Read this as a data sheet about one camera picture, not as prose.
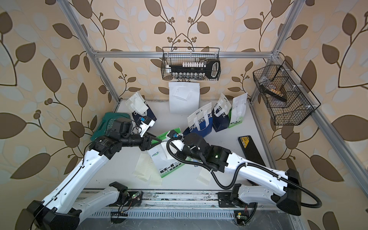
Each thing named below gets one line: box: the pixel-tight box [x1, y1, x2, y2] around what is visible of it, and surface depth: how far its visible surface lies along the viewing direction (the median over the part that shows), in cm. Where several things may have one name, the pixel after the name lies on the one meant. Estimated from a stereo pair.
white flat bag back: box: [168, 81, 200, 115], surface depth 106 cm
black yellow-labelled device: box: [237, 135, 266, 167], surface depth 95 cm
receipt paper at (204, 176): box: [196, 167, 212, 185], surface depth 84 cm
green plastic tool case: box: [90, 112, 131, 142], surface depth 102 cm
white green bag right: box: [228, 92, 248, 128], surface depth 96 cm
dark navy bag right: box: [212, 92, 232, 133], surface depth 93 cm
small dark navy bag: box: [131, 101, 157, 125], surface depth 93 cm
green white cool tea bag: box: [147, 127, 185, 179], surface depth 73 cm
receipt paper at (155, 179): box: [149, 169, 163, 186], surface depth 82 cm
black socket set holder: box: [168, 58, 221, 80], surface depth 87 cm
